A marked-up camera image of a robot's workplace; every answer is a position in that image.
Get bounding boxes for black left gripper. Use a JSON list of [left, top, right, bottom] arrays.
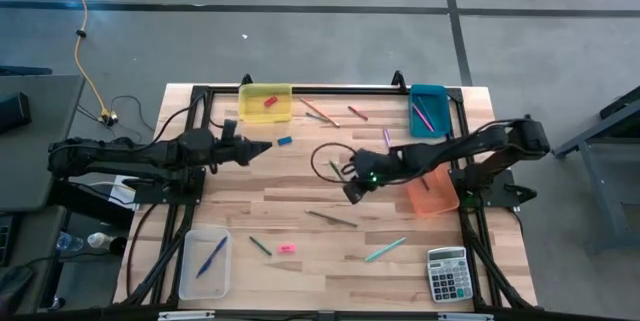
[[213, 133, 275, 168]]

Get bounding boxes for dark wooden pencil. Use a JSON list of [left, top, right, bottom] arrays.
[[304, 209, 360, 229]]

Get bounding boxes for dark blue pen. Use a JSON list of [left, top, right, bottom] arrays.
[[417, 95, 437, 131]]

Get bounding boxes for yellow translucent plastic bin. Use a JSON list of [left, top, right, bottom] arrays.
[[237, 82, 294, 124]]

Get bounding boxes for orange translucent plastic bin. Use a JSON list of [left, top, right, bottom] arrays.
[[403, 161, 462, 219]]

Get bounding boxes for pink pen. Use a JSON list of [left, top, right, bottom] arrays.
[[410, 102, 436, 134]]

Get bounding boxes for orange pencil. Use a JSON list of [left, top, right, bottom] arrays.
[[298, 96, 341, 129]]

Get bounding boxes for teal plastic bin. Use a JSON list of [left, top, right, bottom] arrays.
[[407, 84, 454, 140]]

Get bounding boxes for light green pen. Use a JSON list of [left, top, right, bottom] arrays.
[[363, 236, 408, 263]]

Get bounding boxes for small green pen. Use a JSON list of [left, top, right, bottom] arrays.
[[248, 235, 274, 257]]

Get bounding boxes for blue ballpoint pen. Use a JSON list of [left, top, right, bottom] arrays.
[[195, 235, 229, 280]]

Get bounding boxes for grey desk calculator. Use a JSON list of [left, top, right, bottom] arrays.
[[425, 246, 474, 304]]

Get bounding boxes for clear plastic bin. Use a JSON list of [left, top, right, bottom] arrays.
[[178, 228, 233, 301]]

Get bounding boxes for white flat box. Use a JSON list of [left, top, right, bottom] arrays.
[[87, 173, 139, 211]]

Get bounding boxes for white bottle dark cap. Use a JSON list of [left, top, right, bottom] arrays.
[[86, 231, 129, 257]]

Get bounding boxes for clear water bottle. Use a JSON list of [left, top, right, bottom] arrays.
[[54, 230, 86, 254]]

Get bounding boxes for grey desk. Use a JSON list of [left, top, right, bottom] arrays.
[[0, 73, 87, 213]]

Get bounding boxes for grey metal stand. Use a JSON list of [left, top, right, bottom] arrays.
[[551, 84, 640, 255]]

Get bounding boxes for black speaker box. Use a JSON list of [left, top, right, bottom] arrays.
[[0, 90, 33, 136]]

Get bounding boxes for black keyboard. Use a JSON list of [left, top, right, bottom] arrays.
[[0, 212, 15, 268]]

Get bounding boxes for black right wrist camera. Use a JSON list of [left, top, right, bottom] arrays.
[[342, 180, 365, 207]]

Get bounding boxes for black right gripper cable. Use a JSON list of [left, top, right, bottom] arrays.
[[309, 141, 360, 186]]

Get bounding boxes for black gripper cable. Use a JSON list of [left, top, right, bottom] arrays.
[[147, 91, 226, 148], [309, 141, 360, 186]]

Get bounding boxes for black aluminium table frame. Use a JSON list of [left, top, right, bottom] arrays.
[[113, 69, 540, 321]]

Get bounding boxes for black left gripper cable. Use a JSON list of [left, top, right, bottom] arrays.
[[147, 91, 226, 148]]

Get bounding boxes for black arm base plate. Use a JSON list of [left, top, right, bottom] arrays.
[[448, 166, 540, 209], [132, 166, 207, 207]]

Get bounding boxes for black floor cable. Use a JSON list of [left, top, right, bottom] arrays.
[[74, 93, 157, 135]]

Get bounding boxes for dark cable along frame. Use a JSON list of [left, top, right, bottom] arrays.
[[124, 203, 159, 298]]

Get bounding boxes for silver metal bracket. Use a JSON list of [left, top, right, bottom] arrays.
[[157, 309, 217, 321], [437, 311, 496, 321]]

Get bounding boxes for orange extension cable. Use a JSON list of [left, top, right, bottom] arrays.
[[55, 0, 119, 126]]

